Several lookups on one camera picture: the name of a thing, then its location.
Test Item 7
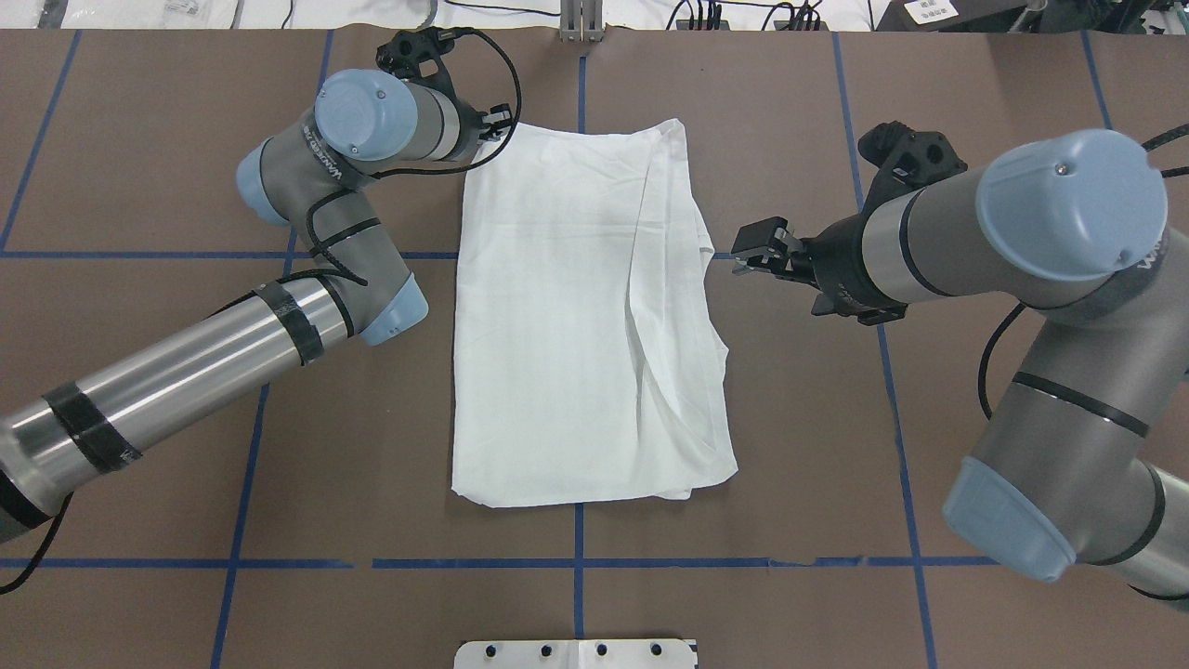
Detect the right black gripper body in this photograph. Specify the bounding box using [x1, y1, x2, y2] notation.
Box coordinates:
[799, 217, 908, 326]

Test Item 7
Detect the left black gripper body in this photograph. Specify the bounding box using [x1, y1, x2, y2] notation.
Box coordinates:
[455, 102, 498, 168]

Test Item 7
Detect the white long-sleeve printed shirt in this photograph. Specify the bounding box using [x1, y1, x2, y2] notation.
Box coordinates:
[451, 119, 738, 509]

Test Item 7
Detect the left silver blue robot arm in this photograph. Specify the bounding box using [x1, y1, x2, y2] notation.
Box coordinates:
[1, 69, 521, 541]

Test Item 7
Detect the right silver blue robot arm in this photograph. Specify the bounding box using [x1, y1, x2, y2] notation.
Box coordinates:
[731, 122, 1188, 612]

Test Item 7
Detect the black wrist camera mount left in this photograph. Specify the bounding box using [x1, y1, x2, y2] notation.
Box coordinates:
[375, 27, 460, 100]

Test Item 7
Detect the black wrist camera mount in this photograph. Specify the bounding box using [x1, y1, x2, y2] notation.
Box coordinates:
[375, 27, 460, 100]
[856, 120, 969, 190]

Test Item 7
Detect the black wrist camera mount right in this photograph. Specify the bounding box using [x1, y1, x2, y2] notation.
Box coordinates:
[856, 120, 969, 190]

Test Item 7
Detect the aluminium frame post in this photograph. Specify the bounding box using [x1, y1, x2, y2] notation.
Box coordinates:
[559, 0, 606, 44]

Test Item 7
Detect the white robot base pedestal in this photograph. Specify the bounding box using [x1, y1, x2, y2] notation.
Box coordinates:
[453, 638, 700, 668]

